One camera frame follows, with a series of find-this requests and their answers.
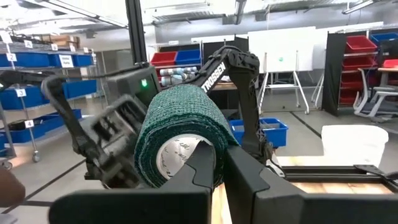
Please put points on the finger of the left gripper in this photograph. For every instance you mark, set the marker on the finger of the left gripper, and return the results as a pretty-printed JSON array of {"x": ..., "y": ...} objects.
[
  {"x": 248, "y": 93},
  {"x": 62, "y": 105}
]

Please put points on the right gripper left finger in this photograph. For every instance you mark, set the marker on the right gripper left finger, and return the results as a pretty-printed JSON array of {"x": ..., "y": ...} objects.
[{"x": 140, "y": 208}]

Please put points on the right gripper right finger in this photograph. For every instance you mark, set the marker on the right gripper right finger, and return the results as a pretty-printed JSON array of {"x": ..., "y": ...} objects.
[{"x": 311, "y": 211}]

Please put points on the green elastic bandage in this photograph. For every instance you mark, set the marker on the green elastic bandage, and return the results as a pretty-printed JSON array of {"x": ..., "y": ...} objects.
[{"x": 180, "y": 109}]

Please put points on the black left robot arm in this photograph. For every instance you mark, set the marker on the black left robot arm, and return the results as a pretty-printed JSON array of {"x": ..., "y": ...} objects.
[{"x": 133, "y": 87}]

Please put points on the blue storage bin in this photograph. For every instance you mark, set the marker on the blue storage bin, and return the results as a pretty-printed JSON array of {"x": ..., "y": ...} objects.
[
  {"x": 32, "y": 101},
  {"x": 385, "y": 36},
  {"x": 31, "y": 59},
  {"x": 188, "y": 57},
  {"x": 49, "y": 124},
  {"x": 81, "y": 60},
  {"x": 81, "y": 88}
]

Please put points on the blue floor bin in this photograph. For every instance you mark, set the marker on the blue floor bin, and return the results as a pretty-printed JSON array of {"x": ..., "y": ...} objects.
[{"x": 276, "y": 132}]

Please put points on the whiteboard on stand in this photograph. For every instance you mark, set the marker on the whiteboard on stand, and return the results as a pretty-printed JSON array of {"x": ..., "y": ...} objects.
[{"x": 280, "y": 49}]

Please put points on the cardboard box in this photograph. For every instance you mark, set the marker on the cardboard box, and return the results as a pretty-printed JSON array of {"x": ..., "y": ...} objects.
[{"x": 60, "y": 41}]

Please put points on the white bottle bundle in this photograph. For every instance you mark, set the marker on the white bottle bundle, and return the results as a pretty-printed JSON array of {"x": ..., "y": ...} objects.
[{"x": 175, "y": 76}]

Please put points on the white trash can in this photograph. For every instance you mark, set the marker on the white trash can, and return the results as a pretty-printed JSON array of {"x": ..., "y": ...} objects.
[{"x": 354, "y": 143}]

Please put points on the black rack panel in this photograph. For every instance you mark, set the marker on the black rack panel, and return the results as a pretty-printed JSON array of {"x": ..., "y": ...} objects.
[{"x": 332, "y": 71}]

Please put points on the red storage bin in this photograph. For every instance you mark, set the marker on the red storage bin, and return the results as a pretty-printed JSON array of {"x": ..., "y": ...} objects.
[
  {"x": 360, "y": 43},
  {"x": 359, "y": 63},
  {"x": 163, "y": 58}
]

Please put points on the brown rounded object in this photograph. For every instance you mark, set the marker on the brown rounded object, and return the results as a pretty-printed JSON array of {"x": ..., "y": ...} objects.
[{"x": 11, "y": 186}]

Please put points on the grey office chair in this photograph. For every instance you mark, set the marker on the grey office chair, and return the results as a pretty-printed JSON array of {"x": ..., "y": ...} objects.
[{"x": 373, "y": 104}]

